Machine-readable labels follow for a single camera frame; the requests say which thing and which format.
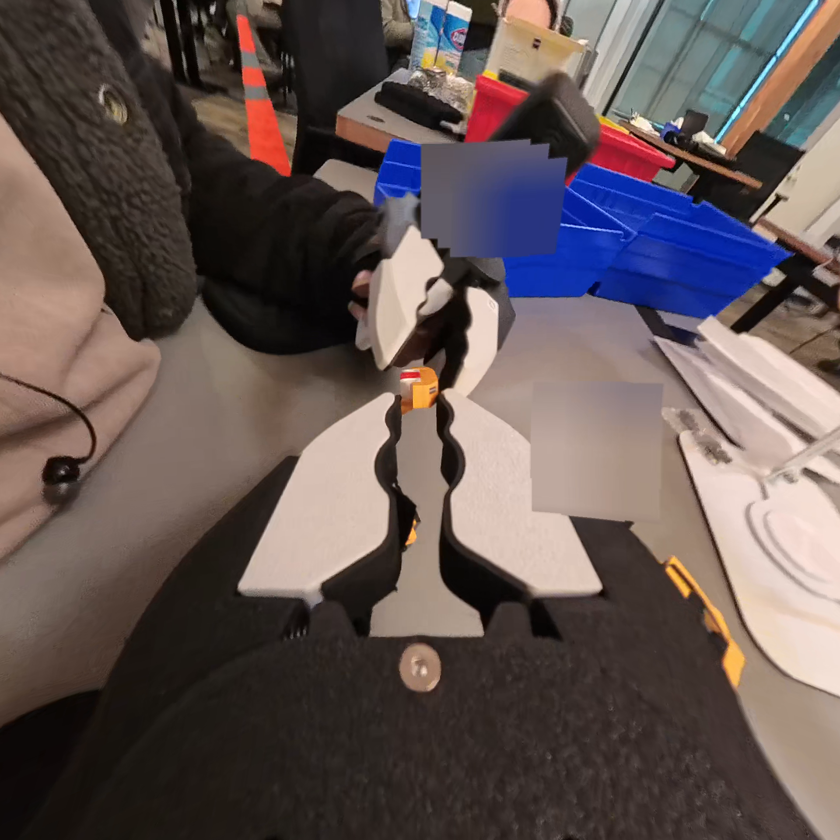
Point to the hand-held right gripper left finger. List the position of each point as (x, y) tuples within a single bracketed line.
[(328, 518)]

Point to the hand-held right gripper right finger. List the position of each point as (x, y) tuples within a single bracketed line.
[(499, 538)]

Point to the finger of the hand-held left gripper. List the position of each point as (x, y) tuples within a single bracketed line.
[(400, 295), (482, 341)]

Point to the orange curved lego subassembly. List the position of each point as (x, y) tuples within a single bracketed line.
[(423, 394)]

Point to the grey plate lego subassembly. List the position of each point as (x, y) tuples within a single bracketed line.
[(411, 535)]

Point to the person's left forearm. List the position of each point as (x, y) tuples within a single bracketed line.
[(282, 229)]

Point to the yellow lego car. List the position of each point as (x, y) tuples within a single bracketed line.
[(712, 623)]

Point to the person's left hand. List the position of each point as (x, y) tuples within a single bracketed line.
[(362, 289)]

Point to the red plastic bin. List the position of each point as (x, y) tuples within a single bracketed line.
[(630, 154)]

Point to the crumpled foil wrap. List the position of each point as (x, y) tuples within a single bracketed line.
[(436, 85)]

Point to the white wipes canister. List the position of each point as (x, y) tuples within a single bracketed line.
[(426, 33), (459, 36)]

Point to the black pouch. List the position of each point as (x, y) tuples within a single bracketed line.
[(413, 105)]

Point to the dark wooden table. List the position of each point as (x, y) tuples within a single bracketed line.
[(695, 154)]

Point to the row of blue plastic bins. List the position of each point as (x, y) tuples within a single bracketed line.
[(689, 262)]

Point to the black office chair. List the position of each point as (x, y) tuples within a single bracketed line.
[(328, 85)]

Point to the clear bag of small parts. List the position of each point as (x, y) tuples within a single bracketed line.
[(709, 446)]

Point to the orange traffic cone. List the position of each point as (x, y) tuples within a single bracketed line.
[(259, 111)]

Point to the beige hooded sweatshirt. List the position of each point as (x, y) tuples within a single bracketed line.
[(52, 361)]

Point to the dark fleece jacket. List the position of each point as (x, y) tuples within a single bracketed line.
[(98, 197)]

